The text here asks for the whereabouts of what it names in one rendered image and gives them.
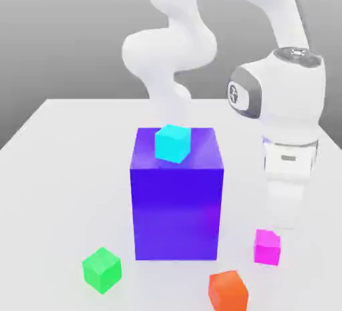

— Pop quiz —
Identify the small orange cube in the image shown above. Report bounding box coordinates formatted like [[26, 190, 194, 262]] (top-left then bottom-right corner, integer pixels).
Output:
[[208, 270, 249, 311]]

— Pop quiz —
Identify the large blue box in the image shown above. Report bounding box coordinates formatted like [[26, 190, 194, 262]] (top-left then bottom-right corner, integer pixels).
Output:
[[130, 127, 224, 262]]

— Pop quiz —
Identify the small magenta cube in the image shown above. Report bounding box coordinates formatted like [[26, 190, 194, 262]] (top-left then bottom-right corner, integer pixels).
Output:
[[253, 228, 281, 267]]

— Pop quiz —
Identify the small cyan cube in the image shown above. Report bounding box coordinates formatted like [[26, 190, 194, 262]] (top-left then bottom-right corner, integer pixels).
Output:
[[154, 124, 192, 164]]

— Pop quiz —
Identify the small green cube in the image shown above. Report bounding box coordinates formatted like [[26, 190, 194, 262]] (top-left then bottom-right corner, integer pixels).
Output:
[[81, 246, 123, 295]]

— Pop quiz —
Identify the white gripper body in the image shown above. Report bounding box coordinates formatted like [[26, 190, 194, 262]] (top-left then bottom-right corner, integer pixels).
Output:
[[266, 178, 306, 230]]

